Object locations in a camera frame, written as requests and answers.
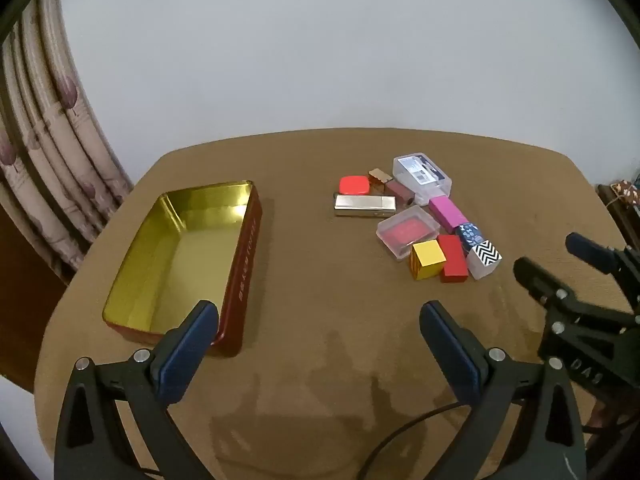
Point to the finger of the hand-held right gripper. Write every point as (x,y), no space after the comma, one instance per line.
(537,277)
(589,251)

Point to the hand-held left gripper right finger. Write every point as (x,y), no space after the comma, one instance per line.
(450,355)

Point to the maroon rectangular box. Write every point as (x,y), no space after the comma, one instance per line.
(398,190)

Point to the black white zigzag cube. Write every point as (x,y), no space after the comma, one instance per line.
(485,257)

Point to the brown wooden door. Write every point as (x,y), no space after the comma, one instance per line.
(25,310)

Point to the blue patterned cube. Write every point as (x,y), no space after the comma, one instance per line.
(470,234)

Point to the small red rounded box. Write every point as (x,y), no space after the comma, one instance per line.
(354,185)

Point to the yellow gold cube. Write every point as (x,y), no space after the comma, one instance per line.
(427,259)

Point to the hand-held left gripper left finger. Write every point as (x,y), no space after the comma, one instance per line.
(186,355)

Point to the clear labelled plastic case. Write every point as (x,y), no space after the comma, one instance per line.
(422,172)

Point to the clear case with red insert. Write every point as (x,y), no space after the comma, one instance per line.
(407,232)

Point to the small brown gold cube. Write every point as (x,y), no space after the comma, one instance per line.
(380,177)

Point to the red rectangular block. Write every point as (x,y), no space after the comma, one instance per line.
(454,262)

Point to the beige leaf print curtain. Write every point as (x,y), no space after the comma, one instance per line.
(55,135)

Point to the dark wooden furniture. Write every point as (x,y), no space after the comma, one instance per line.
(622,205)

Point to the silver metal bar box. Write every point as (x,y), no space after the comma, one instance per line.
(365,205)

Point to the red and gold tin box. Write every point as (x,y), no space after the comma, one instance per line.
(190,255)

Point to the pink rectangular box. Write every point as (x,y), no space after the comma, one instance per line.
(446,212)

